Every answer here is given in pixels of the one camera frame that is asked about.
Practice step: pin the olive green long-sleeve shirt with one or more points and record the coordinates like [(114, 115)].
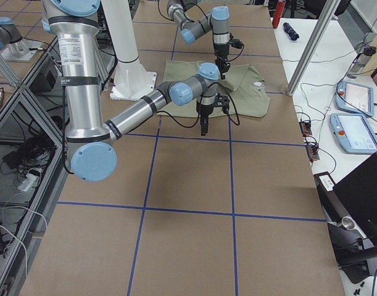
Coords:
[(250, 100)]

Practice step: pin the grey water bottle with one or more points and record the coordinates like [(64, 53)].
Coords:
[(361, 61)]

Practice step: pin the blue teach pendant near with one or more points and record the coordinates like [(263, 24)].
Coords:
[(353, 133)]

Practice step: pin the blue teach pendant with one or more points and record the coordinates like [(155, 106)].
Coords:
[(353, 97), (353, 133)]

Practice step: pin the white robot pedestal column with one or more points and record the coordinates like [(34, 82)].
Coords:
[(131, 80)]

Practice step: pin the white power strip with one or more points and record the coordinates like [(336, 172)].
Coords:
[(27, 182)]

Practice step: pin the aluminium frame post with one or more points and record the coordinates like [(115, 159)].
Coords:
[(313, 42)]

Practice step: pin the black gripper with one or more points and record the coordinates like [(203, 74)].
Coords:
[(203, 111), (221, 52)]

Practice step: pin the orange black connector board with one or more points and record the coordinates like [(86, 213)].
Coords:
[(311, 144)]

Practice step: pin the red cylinder tube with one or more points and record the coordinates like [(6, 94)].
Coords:
[(278, 13)]

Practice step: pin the blue teach pendant far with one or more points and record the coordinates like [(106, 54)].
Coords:
[(353, 97)]

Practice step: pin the folded dark blue umbrella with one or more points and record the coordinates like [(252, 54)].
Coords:
[(292, 34)]

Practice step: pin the black laptop on stand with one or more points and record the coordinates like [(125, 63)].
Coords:
[(351, 209)]

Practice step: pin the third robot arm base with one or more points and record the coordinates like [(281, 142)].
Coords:
[(13, 47)]

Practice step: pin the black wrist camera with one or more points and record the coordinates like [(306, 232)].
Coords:
[(222, 102), (236, 43)]

